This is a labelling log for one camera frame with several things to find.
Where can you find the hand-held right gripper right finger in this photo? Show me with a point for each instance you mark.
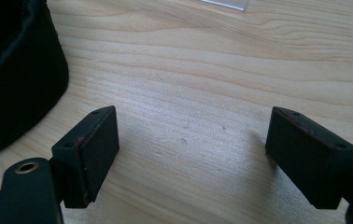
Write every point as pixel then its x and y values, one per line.
pixel 305 161

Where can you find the clear plastic sheet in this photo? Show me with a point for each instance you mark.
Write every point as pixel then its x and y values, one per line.
pixel 227 3

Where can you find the black fabric container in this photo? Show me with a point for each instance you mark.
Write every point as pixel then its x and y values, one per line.
pixel 12 71

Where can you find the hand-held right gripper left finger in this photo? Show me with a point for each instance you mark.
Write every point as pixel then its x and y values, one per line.
pixel 93 155

